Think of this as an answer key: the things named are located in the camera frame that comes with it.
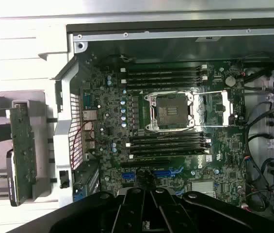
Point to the silver chipset heatsink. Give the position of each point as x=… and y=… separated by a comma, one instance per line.
x=203, y=188

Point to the CPU socket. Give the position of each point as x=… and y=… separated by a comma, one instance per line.
x=170, y=111

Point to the green motherboard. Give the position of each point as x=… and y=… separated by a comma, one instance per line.
x=224, y=150

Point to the black RAM slot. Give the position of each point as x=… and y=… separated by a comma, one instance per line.
x=163, y=73
x=163, y=85
x=168, y=137
x=163, y=68
x=168, y=148
x=168, y=143
x=163, y=79

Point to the blue long expansion slot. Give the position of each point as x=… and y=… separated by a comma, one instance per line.
x=128, y=175

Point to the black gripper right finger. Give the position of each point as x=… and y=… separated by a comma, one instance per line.
x=175, y=213

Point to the black long expansion slot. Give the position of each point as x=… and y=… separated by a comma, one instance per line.
x=146, y=163

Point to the grey parts rack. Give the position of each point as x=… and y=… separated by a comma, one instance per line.
x=22, y=104

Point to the round coin battery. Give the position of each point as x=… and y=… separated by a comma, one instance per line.
x=230, y=80

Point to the silver socket cover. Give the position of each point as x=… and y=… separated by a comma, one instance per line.
x=198, y=114

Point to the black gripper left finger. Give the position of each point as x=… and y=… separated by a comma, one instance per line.
x=127, y=213

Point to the open black PC case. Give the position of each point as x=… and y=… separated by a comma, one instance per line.
x=151, y=36

